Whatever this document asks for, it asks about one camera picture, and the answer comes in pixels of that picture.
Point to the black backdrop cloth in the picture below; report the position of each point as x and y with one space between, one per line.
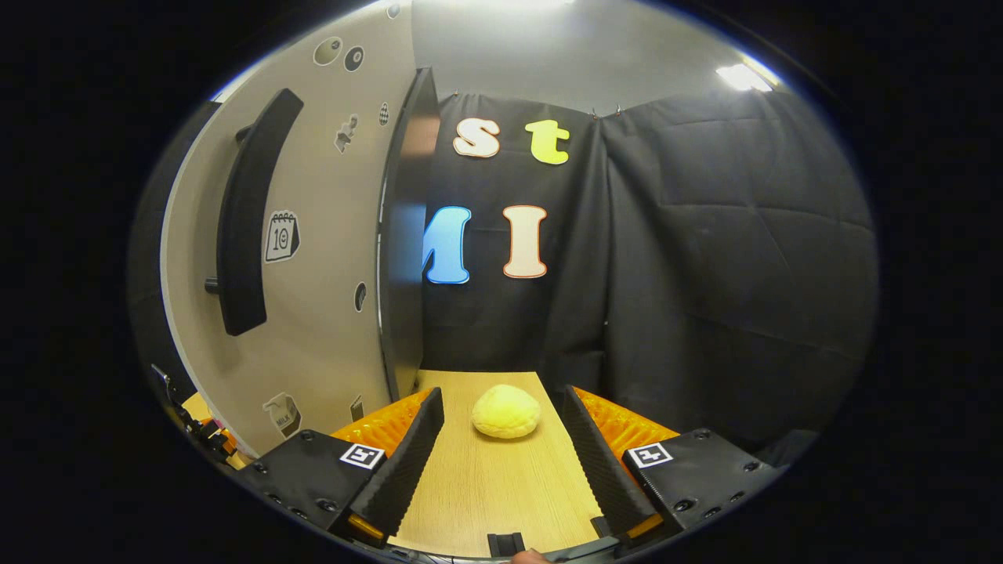
705 274

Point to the long ceiling light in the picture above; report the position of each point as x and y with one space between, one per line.
740 77

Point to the white cabinet door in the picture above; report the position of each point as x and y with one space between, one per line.
329 274

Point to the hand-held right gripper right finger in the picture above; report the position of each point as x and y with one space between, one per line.
599 470

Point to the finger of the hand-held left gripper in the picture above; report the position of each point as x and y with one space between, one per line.
211 440

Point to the pale yellow bread roll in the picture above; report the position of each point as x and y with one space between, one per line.
506 411

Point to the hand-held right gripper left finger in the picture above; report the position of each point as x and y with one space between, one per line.
407 462

